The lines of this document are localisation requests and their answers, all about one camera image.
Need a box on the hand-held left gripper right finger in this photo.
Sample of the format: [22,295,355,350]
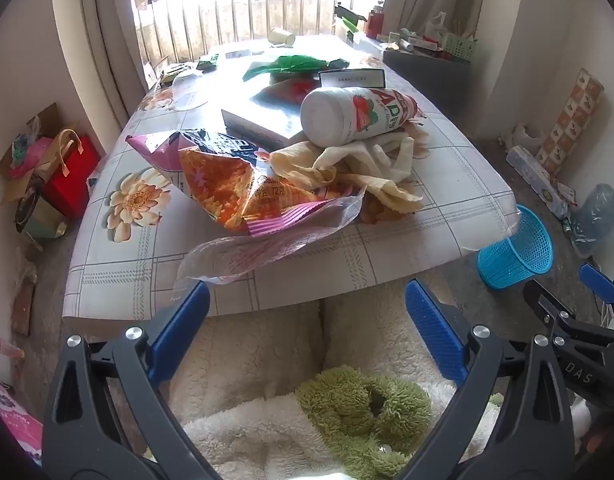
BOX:
[397,278,588,480]

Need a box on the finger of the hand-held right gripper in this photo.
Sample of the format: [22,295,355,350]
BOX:
[523,280,578,328]
[578,262,614,336]

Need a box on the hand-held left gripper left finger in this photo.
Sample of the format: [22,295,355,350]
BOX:
[43,280,223,480]

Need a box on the blue plastic basket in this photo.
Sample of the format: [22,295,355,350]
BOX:
[477,204,555,290]

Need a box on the white bottle red label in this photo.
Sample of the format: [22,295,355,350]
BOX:
[300,86,419,147]

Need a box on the large clear water jug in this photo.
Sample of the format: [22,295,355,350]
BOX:
[570,183,614,256]

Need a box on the clear plastic bag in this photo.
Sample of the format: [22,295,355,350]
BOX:
[173,187,368,301]

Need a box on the white long box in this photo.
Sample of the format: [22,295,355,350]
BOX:
[506,145,570,218]

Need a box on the floral tablecloth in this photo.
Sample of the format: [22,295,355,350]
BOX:
[62,35,523,333]

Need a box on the orange snack bag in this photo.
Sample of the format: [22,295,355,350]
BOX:
[179,145,368,233]

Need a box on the white plastic bag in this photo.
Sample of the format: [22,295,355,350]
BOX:
[502,122,545,148]

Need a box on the patterned long box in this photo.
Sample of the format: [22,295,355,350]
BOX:
[534,69,605,176]

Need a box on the purple snack bag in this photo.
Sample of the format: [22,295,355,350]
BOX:
[126,129,268,196]

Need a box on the green round gift box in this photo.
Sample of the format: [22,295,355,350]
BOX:
[16,190,68,243]

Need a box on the red gift bag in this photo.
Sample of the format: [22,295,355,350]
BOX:
[42,130,102,218]

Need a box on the cream cloth rag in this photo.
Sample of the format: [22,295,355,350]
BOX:
[269,130,433,213]

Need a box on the pink printed bag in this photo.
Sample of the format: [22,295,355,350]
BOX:
[0,377,42,466]

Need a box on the flat white box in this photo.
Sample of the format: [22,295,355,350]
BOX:
[221,82,320,153]

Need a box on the clear plastic cup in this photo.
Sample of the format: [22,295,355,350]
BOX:
[172,70,210,112]

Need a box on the brown paper bag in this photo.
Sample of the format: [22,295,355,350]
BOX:
[0,102,62,201]

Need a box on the dark cabinet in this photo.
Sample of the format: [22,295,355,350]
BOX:
[382,42,473,96]

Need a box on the red snack bag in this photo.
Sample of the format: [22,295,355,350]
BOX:
[267,77,338,106]

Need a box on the black-edged white carton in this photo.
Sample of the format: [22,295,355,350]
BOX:
[318,68,387,92]

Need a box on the green plastic basket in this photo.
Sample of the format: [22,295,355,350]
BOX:
[439,30,475,58]

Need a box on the shiny green snack bag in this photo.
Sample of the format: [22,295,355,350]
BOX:
[242,54,350,83]

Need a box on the red canister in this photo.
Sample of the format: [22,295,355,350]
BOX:
[365,7,385,38]

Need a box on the window railing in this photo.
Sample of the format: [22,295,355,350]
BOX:
[134,0,388,63]

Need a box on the green and black carton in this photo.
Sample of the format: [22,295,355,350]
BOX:
[334,4,368,41]

